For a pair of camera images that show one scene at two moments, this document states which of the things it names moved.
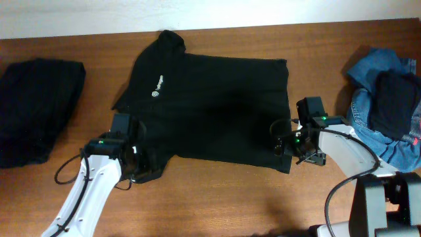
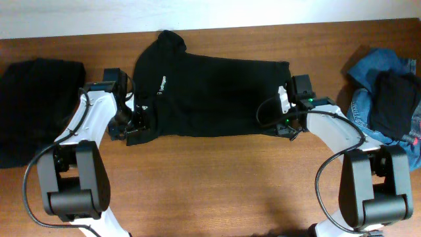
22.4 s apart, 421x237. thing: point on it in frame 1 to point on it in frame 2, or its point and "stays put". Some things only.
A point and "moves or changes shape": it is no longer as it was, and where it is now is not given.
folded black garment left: x=36 y=97 stays put
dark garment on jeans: x=393 y=103 stays put
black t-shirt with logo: x=210 y=109 moves or changes shape
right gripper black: x=319 y=157 to x=283 y=128
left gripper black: x=150 y=162 to x=143 y=123
